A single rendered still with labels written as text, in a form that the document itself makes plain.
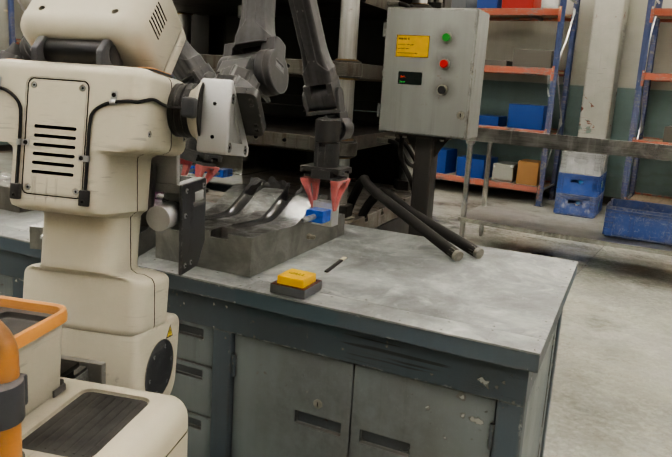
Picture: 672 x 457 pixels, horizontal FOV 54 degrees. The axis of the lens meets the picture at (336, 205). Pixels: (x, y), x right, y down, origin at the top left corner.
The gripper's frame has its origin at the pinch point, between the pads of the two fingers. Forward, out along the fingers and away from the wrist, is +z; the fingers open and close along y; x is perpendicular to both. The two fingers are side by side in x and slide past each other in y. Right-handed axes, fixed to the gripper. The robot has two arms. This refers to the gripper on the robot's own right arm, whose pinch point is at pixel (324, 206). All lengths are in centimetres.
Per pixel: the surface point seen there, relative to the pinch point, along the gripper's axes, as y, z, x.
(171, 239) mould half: 31.6, 9.7, 14.1
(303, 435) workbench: -5, 48, 15
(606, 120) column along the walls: -28, -2, -630
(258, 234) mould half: 10.6, 6.1, 10.6
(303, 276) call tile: -4.1, 11.6, 16.9
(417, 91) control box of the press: 3, -26, -73
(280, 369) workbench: 1.5, 34.1, 14.8
